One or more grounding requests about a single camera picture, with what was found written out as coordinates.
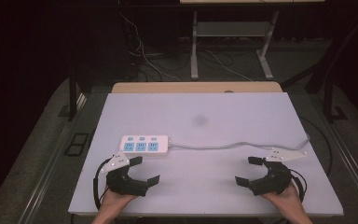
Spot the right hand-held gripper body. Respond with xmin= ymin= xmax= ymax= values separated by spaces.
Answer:
xmin=247 ymin=147 xmax=309 ymax=197

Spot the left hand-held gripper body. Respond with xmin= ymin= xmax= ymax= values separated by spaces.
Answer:
xmin=100 ymin=151 xmax=149 ymax=198

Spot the person's left hand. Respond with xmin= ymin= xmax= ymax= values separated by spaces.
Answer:
xmin=100 ymin=186 xmax=138 ymax=218

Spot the person's right hand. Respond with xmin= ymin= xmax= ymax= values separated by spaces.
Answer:
xmin=259 ymin=182 xmax=306 ymax=217

